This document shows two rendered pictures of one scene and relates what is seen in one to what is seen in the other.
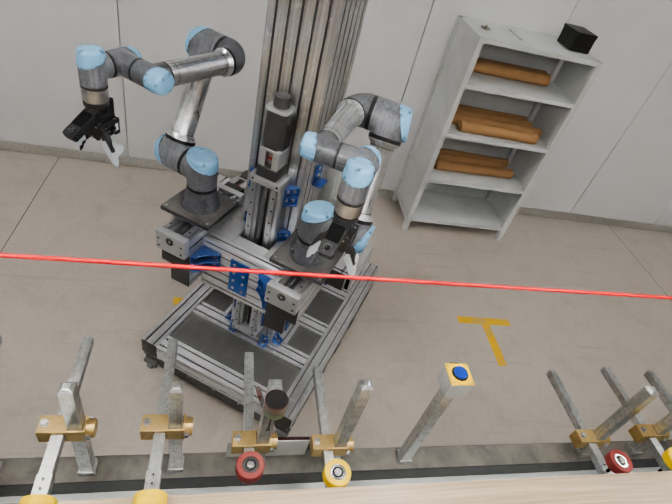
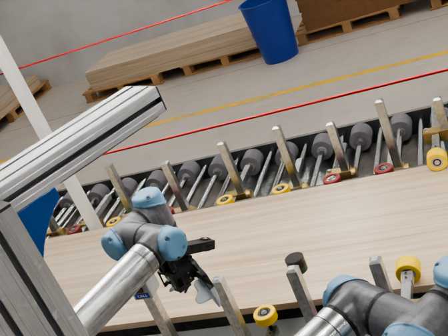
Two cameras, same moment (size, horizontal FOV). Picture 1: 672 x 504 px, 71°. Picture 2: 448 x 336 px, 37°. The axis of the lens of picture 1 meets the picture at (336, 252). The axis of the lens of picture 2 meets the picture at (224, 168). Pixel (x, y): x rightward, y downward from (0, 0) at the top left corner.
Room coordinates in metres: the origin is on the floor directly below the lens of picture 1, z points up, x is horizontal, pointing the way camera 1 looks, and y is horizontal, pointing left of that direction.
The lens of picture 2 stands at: (2.00, 1.19, 2.32)
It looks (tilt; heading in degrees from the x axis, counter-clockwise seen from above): 24 degrees down; 224
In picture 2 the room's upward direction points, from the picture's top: 23 degrees counter-clockwise
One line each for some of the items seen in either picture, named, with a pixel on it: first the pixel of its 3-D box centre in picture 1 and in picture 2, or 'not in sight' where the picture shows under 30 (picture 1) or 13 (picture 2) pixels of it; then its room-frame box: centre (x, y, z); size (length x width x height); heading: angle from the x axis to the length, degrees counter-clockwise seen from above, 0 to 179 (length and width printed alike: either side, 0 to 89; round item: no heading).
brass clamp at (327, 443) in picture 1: (331, 445); not in sight; (0.78, -0.16, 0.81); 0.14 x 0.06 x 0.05; 109
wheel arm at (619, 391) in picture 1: (634, 416); not in sight; (1.24, -1.31, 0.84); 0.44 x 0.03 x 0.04; 19
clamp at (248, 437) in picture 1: (254, 442); not in sight; (0.70, 0.07, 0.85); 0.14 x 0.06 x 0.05; 109
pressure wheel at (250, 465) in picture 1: (248, 472); not in sight; (0.60, 0.06, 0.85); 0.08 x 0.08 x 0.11
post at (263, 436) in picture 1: (265, 428); (315, 327); (0.71, 0.05, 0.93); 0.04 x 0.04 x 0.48; 19
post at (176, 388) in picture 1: (176, 432); (395, 321); (0.63, 0.29, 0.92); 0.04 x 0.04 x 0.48; 19
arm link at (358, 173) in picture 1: (356, 181); (153, 211); (1.05, 0.00, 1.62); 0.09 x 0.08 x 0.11; 174
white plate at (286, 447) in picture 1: (267, 448); not in sight; (0.74, 0.03, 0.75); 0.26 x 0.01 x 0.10; 109
